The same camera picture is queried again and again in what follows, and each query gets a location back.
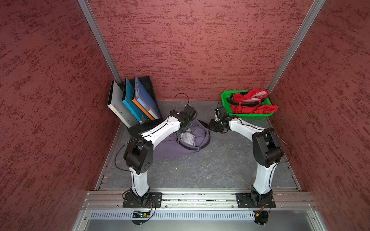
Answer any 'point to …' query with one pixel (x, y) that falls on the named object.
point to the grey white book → (115, 103)
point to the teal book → (130, 105)
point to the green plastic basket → (244, 116)
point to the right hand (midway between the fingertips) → (208, 129)
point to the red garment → (255, 95)
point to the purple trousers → (194, 137)
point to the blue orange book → (142, 100)
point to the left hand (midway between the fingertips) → (183, 129)
